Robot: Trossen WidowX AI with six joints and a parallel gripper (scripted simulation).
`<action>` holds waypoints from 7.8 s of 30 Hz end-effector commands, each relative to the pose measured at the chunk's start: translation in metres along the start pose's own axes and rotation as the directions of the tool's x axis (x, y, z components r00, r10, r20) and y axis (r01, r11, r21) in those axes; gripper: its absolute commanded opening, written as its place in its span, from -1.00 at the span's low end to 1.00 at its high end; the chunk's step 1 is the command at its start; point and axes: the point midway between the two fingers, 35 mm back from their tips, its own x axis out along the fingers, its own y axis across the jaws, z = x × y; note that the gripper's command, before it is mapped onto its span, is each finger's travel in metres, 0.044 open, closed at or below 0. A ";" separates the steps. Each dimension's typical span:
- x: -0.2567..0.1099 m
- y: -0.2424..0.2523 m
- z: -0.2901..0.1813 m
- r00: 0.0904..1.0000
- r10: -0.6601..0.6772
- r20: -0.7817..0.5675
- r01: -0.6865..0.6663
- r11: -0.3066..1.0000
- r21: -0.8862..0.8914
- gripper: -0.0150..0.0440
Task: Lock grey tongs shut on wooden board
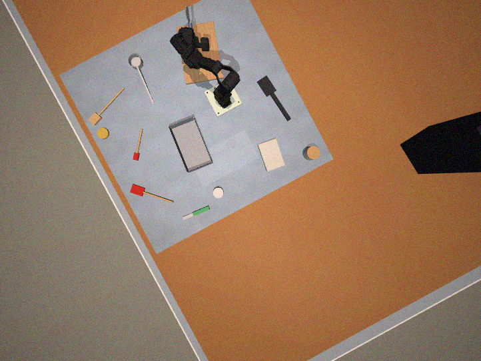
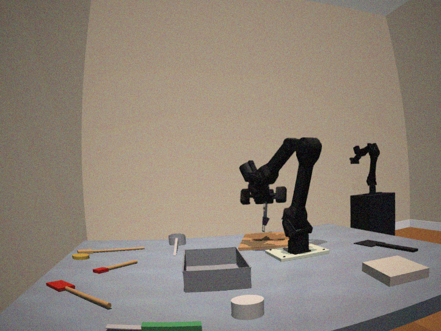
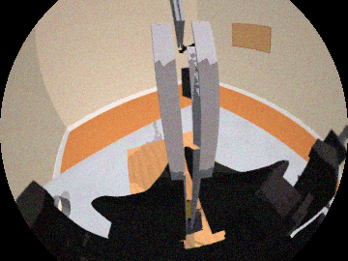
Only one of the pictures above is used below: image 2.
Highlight yellow round disc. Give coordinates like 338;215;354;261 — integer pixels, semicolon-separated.
72;253;90;260

